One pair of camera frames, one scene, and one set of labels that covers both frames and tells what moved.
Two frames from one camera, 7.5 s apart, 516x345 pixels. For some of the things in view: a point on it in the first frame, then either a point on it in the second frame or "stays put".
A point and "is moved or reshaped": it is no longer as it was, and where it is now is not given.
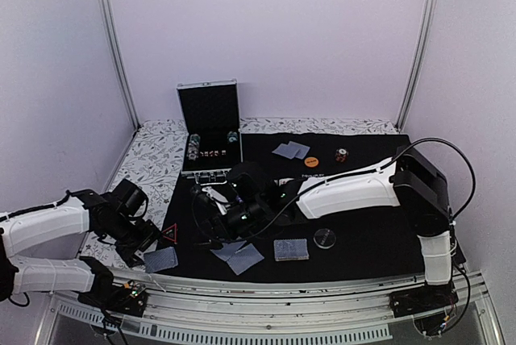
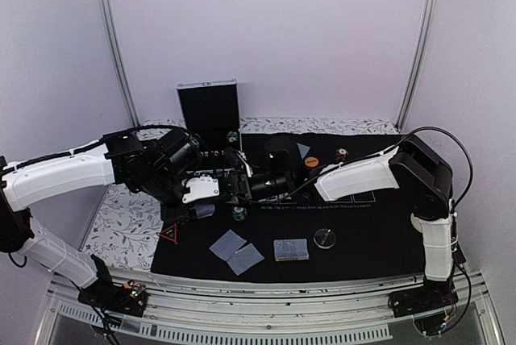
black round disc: [324, 238] stays put
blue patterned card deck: [160, 259] is moved or reshaped
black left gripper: [150, 234] -> [172, 215]
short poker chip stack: [232, 136] stays put
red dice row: [213, 153] stays put
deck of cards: [291, 250] stays put
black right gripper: [207, 228] -> [242, 181]
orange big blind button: [311, 161] stays put
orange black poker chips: [341, 155] stays put
